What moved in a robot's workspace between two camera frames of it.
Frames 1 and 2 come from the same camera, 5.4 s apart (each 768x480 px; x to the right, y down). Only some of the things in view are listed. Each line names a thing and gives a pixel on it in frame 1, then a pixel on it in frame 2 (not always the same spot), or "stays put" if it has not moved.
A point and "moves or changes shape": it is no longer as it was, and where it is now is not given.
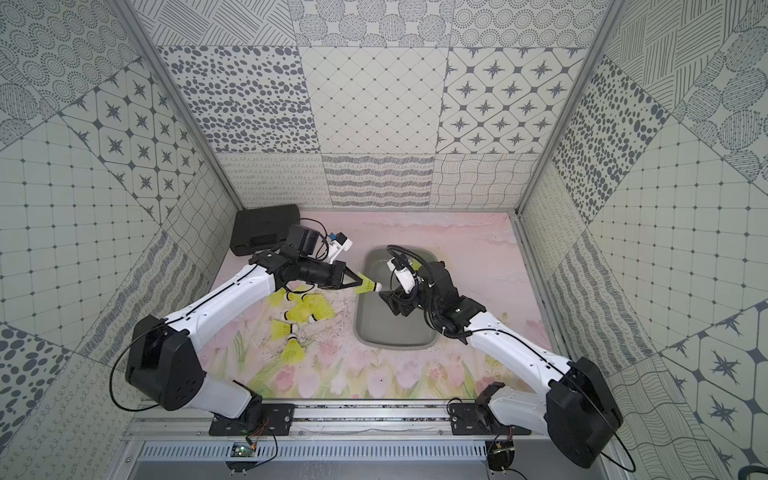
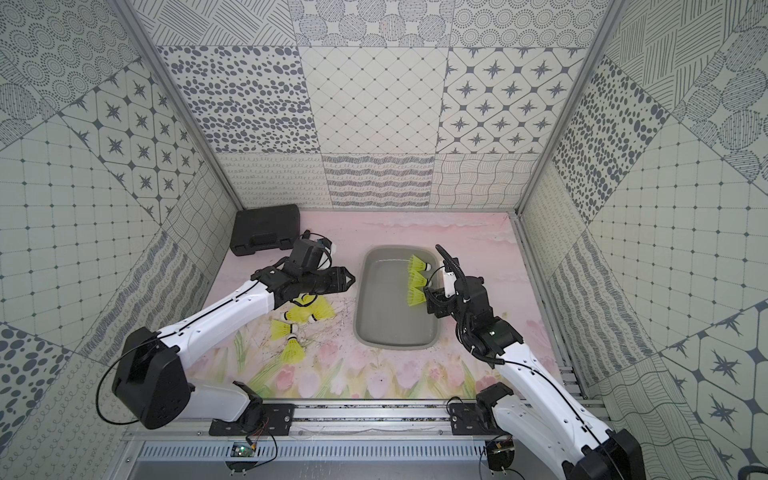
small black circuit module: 500,454 stays put
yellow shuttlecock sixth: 280,330 stays put
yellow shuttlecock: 367,285 moves or changes shape
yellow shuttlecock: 319,307 stays put
